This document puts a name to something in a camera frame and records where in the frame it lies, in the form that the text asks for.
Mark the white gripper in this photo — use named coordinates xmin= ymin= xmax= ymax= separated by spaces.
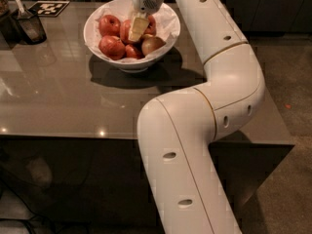
xmin=129 ymin=0 xmax=165 ymax=42

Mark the red apple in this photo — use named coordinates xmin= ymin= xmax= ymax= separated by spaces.
xmin=98 ymin=15 xmax=121 ymax=36
xmin=144 ymin=16 xmax=157 ymax=35
xmin=120 ymin=19 xmax=132 ymax=44
xmin=125 ymin=44 xmax=144 ymax=59
xmin=98 ymin=35 xmax=126 ymax=60

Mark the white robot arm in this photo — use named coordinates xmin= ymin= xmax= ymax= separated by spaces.
xmin=133 ymin=0 xmax=265 ymax=234

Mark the yellow pale apple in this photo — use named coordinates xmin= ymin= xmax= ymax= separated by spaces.
xmin=141 ymin=34 xmax=166 ymax=56

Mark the white ceramic bowl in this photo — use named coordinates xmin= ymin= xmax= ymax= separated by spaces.
xmin=83 ymin=0 xmax=181 ymax=74

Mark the black white marker tag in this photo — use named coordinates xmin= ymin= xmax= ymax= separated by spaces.
xmin=30 ymin=1 xmax=69 ymax=18

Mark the black cup holder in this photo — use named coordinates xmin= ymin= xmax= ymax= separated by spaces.
xmin=12 ymin=10 xmax=47 ymax=45

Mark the black floor cable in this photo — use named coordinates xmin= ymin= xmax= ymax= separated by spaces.
xmin=0 ymin=175 xmax=91 ymax=234

